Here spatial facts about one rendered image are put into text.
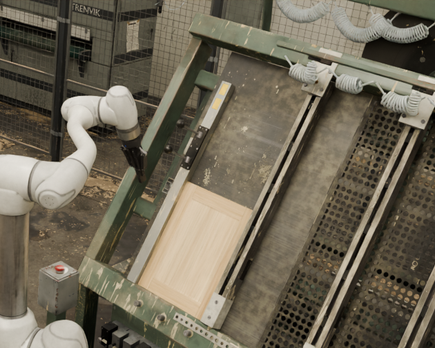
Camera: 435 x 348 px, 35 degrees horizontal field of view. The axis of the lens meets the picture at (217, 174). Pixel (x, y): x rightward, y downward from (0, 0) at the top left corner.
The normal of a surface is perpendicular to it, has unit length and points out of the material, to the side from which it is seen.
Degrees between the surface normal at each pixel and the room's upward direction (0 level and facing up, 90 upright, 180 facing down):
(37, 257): 0
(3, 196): 93
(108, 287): 59
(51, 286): 90
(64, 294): 90
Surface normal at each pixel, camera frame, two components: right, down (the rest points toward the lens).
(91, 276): -0.44, -0.28
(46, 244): 0.15, -0.92
